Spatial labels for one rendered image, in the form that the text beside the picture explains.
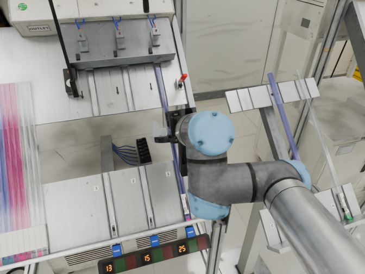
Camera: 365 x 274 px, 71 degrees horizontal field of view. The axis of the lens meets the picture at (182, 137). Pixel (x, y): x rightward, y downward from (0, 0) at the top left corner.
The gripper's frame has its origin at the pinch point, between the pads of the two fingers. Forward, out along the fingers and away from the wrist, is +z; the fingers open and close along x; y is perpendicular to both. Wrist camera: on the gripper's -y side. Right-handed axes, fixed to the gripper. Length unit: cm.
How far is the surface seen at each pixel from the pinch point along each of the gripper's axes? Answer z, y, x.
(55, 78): 13.2, 23.0, 32.6
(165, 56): 9.7, 25.6, -2.7
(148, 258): -0.7, -34.6, 13.6
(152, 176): 4.3, -11.7, 8.2
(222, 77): 190, 40, -98
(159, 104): 10.0, 10.3, 1.9
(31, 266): 41, -48, 61
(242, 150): 125, -32, -80
